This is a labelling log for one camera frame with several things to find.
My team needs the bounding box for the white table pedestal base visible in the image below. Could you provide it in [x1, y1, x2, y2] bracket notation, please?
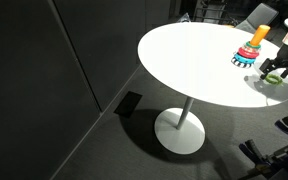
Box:
[154, 97, 205, 155]

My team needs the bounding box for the black clamp stand equipment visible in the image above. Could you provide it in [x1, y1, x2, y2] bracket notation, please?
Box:
[238, 116, 288, 180]

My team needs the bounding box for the red ring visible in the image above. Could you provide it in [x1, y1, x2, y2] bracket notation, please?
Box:
[237, 45, 261, 60]

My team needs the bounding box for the grey office chair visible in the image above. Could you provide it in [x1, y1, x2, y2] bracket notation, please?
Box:
[236, 3, 279, 33]

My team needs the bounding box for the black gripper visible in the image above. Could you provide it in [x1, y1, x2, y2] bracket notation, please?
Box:
[259, 44, 288, 79]

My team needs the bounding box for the orange stacking stand post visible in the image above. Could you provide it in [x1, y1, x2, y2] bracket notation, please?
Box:
[250, 25, 270, 46]

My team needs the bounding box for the black white striped base ring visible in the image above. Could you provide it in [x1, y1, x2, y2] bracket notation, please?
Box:
[230, 57, 253, 69]

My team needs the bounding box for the light green toothed ring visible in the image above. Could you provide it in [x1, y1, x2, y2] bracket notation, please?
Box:
[264, 73, 284, 86]

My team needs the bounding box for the white round table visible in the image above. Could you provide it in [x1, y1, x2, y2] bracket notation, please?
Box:
[138, 22, 288, 108]

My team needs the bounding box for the black floor plate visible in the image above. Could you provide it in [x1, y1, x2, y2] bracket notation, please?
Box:
[114, 91, 142, 118]

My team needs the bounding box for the blue ring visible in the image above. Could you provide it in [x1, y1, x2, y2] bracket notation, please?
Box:
[233, 53, 257, 65]

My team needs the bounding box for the dark green ring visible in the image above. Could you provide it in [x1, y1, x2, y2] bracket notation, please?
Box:
[245, 40, 262, 51]

